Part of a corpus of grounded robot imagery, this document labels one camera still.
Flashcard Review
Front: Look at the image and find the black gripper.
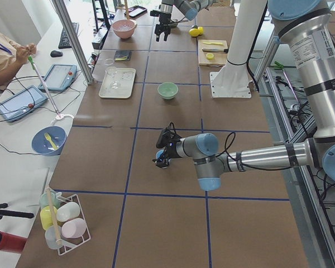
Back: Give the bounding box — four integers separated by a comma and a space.
152, 127, 181, 169
150, 8, 173, 42

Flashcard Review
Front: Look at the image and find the mint green bowl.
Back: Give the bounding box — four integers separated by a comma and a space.
157, 82, 179, 100

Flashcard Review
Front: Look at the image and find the light blue plastic cup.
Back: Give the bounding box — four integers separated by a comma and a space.
155, 149, 165, 161

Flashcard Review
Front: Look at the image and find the pink bowl of ice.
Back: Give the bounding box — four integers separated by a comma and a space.
112, 20, 137, 39

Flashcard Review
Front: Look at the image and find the yellow lemon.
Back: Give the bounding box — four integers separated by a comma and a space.
198, 26, 204, 35
189, 28, 200, 37

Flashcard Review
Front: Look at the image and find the dark grey folded cloth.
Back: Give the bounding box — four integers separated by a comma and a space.
114, 50, 132, 61

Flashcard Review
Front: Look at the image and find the half lemon slice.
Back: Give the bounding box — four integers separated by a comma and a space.
205, 52, 214, 60

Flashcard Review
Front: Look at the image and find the wooden cutting board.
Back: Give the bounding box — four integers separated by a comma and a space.
198, 40, 228, 66

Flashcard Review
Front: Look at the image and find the clear wine glass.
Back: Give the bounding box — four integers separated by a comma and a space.
106, 65, 120, 89

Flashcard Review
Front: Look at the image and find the yellow plastic knife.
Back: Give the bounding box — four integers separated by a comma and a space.
202, 41, 224, 46

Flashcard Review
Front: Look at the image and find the cream bear tray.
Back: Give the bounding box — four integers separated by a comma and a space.
98, 66, 136, 99

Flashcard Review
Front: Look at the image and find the black keyboard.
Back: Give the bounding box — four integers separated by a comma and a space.
58, 21, 80, 50

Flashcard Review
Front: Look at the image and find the black computer mouse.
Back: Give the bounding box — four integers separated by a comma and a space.
50, 50, 63, 58

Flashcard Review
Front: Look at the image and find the white plastic cup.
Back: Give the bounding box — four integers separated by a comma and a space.
56, 202, 80, 222

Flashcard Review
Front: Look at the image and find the far blue teach pendant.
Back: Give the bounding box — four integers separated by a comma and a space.
43, 64, 78, 92

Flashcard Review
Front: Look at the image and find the blue teach pendant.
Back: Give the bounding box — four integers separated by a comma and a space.
43, 64, 78, 92
0, 85, 47, 122

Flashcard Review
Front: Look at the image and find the pink plastic cup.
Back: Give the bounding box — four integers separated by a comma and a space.
61, 218, 87, 238

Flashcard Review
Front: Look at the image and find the yellow plastic fork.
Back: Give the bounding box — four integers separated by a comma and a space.
44, 132, 58, 150

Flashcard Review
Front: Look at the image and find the yellow plastic cup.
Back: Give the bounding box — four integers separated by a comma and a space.
40, 205, 53, 231

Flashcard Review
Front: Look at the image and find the grey rod with green tip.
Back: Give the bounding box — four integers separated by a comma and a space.
28, 56, 62, 121

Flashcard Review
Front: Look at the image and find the near blue teach pendant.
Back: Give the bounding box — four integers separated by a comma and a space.
0, 85, 47, 122

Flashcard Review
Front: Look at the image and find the person in beige shirt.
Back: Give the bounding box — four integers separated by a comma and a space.
0, 32, 37, 90

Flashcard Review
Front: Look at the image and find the red cylinder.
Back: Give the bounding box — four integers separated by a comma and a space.
0, 231, 27, 253

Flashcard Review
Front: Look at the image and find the black handled knife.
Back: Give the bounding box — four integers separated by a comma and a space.
202, 48, 229, 54

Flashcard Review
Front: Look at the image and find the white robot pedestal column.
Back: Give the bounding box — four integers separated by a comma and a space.
210, 0, 267, 98

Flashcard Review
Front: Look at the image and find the aluminium frame post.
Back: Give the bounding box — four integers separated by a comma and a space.
52, 0, 94, 85

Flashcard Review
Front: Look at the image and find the white wire cup rack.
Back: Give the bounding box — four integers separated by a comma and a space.
39, 188, 91, 256

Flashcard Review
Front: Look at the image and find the black camera tripod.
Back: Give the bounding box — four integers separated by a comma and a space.
0, 203, 35, 220

